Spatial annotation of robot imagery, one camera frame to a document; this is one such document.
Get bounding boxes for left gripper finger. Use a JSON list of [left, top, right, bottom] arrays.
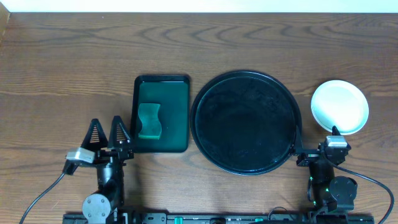
[[108, 116, 131, 149], [81, 119, 108, 151]]

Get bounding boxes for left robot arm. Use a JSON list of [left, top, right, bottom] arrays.
[[81, 116, 134, 223]]

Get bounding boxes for green scrubbing sponge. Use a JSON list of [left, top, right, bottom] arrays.
[[137, 103, 162, 140]]

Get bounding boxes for green plate bottom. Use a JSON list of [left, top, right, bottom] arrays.
[[310, 80, 369, 135]]

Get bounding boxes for black rectangular tray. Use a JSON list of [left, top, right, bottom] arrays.
[[130, 75, 190, 153]]

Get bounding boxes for black round tray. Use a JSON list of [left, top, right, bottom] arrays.
[[190, 70, 302, 175]]

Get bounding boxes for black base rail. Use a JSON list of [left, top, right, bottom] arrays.
[[62, 207, 376, 224]]

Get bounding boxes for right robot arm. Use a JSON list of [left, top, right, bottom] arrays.
[[293, 127, 358, 213]]

